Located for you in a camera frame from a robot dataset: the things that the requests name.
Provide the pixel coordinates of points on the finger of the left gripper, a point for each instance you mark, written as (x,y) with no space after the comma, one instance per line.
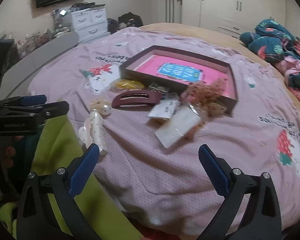
(23,101)
(39,113)

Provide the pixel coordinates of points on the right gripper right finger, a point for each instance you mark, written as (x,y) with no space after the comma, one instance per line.
(262,217)

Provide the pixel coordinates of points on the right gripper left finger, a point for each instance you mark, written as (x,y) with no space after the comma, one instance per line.
(36,219)

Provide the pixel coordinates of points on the cream hair claw clip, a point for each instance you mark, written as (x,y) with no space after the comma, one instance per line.
(92,132)

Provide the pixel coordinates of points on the pearl bow hair clip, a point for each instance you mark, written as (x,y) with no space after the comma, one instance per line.
(102,107)

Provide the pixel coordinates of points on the yellow bangles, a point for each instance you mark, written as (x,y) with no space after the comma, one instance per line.
(122,84)

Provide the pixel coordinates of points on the maroon oval hair clip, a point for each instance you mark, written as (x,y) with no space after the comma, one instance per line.
(136,98)

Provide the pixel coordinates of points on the clear box of hairpins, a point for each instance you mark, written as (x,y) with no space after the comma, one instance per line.
(156,87)

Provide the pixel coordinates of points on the clear plastic jewelry packet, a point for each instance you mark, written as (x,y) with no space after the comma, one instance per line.
(179,125)

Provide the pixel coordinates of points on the white earring card packet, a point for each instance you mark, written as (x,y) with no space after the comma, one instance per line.
(164,109)

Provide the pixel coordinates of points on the green garment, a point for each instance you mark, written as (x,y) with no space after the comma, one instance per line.
(43,147)

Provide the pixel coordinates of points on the grey bed footboard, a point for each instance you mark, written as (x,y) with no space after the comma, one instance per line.
(48,52)

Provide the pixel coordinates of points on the white drawer cabinet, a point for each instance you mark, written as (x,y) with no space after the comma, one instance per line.
(89,24)

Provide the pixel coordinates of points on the pink printed blanket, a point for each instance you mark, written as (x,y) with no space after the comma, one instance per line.
(151,168)

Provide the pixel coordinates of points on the black bag on floor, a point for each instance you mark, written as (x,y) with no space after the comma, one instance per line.
(124,21)

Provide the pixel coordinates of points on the dark shallow cardboard box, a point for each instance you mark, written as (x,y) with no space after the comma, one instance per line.
(127,72)

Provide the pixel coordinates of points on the pink floral clothing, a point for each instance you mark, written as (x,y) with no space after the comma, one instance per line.
(289,67)

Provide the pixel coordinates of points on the pink book in box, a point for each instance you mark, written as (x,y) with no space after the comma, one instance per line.
(188,70)

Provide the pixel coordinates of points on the teal floral quilt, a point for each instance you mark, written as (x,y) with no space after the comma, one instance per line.
(271,42)

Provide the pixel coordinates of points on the white wardrobe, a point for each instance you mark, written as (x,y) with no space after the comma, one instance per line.
(232,17)

